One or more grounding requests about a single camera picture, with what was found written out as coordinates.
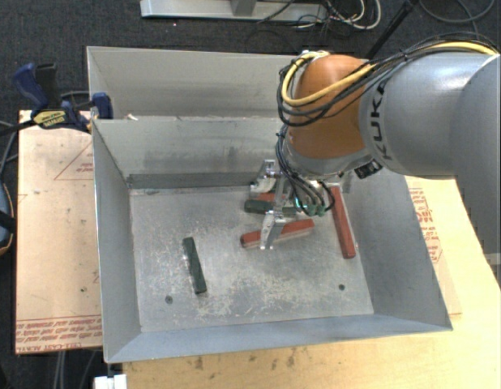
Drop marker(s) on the red-brown flat block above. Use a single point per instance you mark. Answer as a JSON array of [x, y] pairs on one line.
[[299, 228], [266, 197], [343, 229]]

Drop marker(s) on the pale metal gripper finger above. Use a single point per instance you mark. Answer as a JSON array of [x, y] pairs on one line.
[[278, 233], [267, 233]]

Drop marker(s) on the grey metal bin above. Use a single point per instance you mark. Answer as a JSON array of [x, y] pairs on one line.
[[250, 290]]

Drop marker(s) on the dark green flat block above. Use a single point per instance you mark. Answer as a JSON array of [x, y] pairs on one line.
[[256, 207], [194, 266]]

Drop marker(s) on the brown cardboard board red print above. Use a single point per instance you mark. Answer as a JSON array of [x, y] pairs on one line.
[[56, 225]]

